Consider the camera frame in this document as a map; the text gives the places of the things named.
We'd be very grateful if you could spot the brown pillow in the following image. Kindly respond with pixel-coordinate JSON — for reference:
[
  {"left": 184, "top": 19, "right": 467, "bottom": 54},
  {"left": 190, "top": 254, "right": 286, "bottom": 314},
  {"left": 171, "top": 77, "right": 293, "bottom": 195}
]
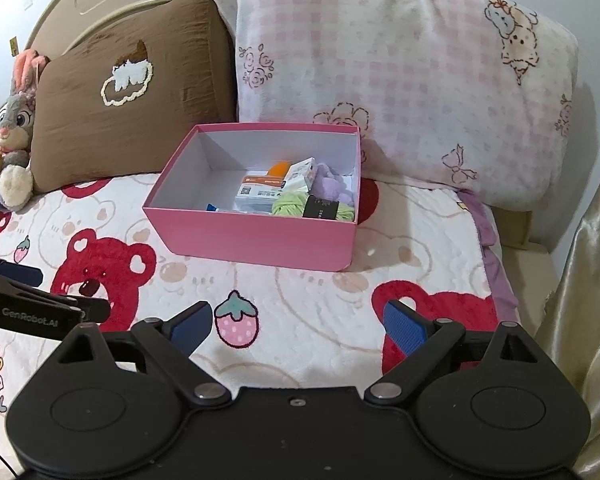
[{"left": 31, "top": 0, "right": 237, "bottom": 193}]

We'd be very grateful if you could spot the bear print blanket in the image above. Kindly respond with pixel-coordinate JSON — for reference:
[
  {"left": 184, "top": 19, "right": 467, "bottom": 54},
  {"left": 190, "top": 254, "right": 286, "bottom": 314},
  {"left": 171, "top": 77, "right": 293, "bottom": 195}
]
[{"left": 0, "top": 171, "right": 522, "bottom": 453}]

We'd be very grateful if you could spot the orange white small box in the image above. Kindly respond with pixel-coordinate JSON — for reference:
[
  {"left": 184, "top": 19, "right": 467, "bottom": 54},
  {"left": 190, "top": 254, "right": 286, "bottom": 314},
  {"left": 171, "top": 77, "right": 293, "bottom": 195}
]
[{"left": 234, "top": 176, "right": 285, "bottom": 214}]

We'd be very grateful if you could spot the pink checkered pillow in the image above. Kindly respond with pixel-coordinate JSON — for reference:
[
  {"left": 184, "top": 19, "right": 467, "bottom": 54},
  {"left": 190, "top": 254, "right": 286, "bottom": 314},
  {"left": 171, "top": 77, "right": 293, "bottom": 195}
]
[{"left": 213, "top": 0, "right": 578, "bottom": 211}]

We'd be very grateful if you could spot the pink cardboard box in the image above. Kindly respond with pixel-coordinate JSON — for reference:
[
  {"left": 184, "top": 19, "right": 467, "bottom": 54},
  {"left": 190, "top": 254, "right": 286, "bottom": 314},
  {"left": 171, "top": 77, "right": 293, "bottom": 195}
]
[{"left": 143, "top": 122, "right": 361, "bottom": 272}]

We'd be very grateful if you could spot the green yarn ball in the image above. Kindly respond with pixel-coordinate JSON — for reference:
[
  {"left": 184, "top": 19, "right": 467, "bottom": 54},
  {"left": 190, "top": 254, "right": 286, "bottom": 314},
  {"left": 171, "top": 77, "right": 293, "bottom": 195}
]
[{"left": 271, "top": 191, "right": 355, "bottom": 222}]

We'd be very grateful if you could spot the gold satin curtain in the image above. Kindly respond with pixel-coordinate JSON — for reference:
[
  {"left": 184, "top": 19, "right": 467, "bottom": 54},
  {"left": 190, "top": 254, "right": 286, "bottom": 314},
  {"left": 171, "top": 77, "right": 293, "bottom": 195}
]
[{"left": 535, "top": 185, "right": 600, "bottom": 479}]

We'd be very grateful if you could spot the grey bunny plush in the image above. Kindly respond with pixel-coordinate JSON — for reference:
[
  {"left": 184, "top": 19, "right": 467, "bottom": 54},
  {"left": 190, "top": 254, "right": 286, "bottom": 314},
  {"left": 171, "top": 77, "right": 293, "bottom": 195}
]
[{"left": 0, "top": 49, "right": 47, "bottom": 212}]

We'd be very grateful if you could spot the orange makeup sponge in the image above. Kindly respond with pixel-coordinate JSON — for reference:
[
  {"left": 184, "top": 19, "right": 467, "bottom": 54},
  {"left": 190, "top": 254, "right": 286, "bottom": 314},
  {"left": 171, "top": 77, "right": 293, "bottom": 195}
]
[{"left": 266, "top": 160, "right": 291, "bottom": 179}]

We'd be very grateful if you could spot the purple plush toy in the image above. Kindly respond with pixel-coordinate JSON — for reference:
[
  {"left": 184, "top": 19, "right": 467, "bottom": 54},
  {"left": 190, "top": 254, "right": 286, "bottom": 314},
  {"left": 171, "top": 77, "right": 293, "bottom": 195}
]
[{"left": 310, "top": 162, "right": 354, "bottom": 207}]

